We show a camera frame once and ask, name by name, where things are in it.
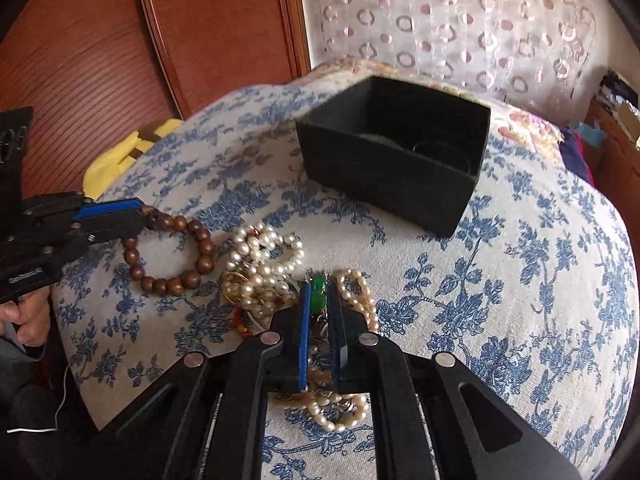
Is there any yellow plush toy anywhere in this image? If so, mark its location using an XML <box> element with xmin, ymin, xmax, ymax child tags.
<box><xmin>82</xmin><ymin>119</ymin><xmax>183</xmax><ymax>198</ymax></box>

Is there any person's left hand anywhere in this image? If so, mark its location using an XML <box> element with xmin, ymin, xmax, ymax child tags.
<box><xmin>0</xmin><ymin>300</ymin><xmax>52</xmax><ymax>349</ymax></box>

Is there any pile of dark clothes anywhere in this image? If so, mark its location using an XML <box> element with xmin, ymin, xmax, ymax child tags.
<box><xmin>597</xmin><ymin>71</ymin><xmax>633</xmax><ymax>111</ymax></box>

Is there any white pearl necklace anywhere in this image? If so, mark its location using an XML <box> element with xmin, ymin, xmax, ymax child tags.
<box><xmin>222</xmin><ymin>222</ymin><xmax>306</xmax><ymax>321</ymax></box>

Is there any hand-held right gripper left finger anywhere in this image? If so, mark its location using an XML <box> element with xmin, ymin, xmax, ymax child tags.
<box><xmin>100</xmin><ymin>282</ymin><xmax>313</xmax><ymax>480</ymax></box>

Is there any person's dark clothing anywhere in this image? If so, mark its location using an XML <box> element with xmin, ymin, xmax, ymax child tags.
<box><xmin>0</xmin><ymin>340</ymin><xmax>166</xmax><ymax>480</ymax></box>

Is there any brown wooden bead bracelet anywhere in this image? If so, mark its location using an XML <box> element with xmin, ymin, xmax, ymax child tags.
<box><xmin>122</xmin><ymin>205</ymin><xmax>217</xmax><ymax>297</ymax></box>

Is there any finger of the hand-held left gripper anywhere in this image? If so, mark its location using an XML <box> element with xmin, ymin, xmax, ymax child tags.
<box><xmin>71</xmin><ymin>198</ymin><xmax>147</xmax><ymax>222</ymax></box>
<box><xmin>74</xmin><ymin>209</ymin><xmax>157</xmax><ymax>247</ymax></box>

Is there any circle patterned wall curtain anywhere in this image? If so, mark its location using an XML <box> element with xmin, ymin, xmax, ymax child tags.
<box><xmin>297</xmin><ymin>0</ymin><xmax>613</xmax><ymax>111</ymax></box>

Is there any green stone jewelry piece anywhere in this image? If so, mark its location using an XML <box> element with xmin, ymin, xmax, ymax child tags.
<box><xmin>310</xmin><ymin>275</ymin><xmax>329</xmax><ymax>311</ymax></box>

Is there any blue floral bed cloth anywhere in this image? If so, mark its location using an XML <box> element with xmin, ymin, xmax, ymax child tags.
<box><xmin>52</xmin><ymin>80</ymin><xmax>638</xmax><ymax>480</ymax></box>

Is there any black jewelry box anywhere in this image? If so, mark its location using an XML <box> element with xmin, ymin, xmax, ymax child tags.
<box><xmin>295</xmin><ymin>75</ymin><xmax>492</xmax><ymax>238</ymax></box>

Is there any thin white cable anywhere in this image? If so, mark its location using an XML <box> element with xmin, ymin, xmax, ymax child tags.
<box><xmin>5</xmin><ymin>359</ymin><xmax>71</xmax><ymax>434</ymax></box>

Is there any person's left forearm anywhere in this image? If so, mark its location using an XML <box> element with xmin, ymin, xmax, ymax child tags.
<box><xmin>0</xmin><ymin>321</ymin><xmax>38</xmax><ymax>362</ymax></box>

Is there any cardboard box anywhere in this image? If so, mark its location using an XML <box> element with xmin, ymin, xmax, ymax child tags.
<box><xmin>617</xmin><ymin>102</ymin><xmax>640</xmax><ymax>143</ymax></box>

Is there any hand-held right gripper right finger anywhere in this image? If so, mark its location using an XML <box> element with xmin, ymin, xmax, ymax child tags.
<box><xmin>326</xmin><ymin>284</ymin><xmax>583</xmax><ymax>480</ymax></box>

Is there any wooden headboard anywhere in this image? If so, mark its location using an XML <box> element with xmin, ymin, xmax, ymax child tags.
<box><xmin>0</xmin><ymin>0</ymin><xmax>313</xmax><ymax>201</ymax></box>

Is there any brown wooden cabinet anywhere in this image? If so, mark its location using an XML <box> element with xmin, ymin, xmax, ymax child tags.
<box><xmin>582</xmin><ymin>100</ymin><xmax>640</xmax><ymax>206</ymax></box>

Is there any light blue plastic bag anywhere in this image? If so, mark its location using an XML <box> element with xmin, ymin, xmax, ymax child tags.
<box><xmin>575</xmin><ymin>120</ymin><xmax>608</xmax><ymax>149</ymax></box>

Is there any red bead bracelet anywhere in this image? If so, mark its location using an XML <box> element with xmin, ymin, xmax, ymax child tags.
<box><xmin>232</xmin><ymin>307</ymin><xmax>262</xmax><ymax>339</ymax></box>

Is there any cream pearl necklace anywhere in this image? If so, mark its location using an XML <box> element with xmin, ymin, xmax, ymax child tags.
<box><xmin>285</xmin><ymin>269</ymin><xmax>381</xmax><ymax>433</ymax></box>

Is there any dark blue blanket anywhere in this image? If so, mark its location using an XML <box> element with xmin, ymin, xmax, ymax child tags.
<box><xmin>557</xmin><ymin>127</ymin><xmax>596</xmax><ymax>186</ymax></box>

